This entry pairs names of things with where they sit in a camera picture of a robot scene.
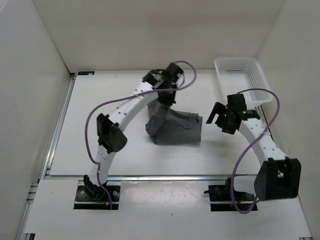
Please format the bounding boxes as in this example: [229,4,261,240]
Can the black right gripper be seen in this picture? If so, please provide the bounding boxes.
[206,102,237,135]

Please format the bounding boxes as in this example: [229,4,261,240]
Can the grey shorts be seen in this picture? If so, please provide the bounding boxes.
[145,100,203,146]

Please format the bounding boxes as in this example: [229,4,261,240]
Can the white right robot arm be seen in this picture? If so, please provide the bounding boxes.
[207,102,302,201]

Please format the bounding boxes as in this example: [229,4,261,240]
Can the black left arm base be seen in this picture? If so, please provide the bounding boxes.
[73,175,121,211]

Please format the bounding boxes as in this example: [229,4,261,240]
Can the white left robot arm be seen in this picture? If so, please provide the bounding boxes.
[83,80,178,201]

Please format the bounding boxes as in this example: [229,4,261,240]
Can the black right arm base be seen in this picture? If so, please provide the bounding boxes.
[203,177,255,212]

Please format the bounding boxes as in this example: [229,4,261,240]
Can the white plastic basket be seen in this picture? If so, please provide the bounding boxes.
[214,57,274,108]

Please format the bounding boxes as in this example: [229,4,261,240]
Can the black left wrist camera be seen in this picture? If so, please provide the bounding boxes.
[142,62,184,89]

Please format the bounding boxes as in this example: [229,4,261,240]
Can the aluminium table edge rail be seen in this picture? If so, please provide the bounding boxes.
[44,174,256,182]

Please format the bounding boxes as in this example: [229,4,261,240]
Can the aluminium left side rail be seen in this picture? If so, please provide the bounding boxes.
[15,73,77,240]

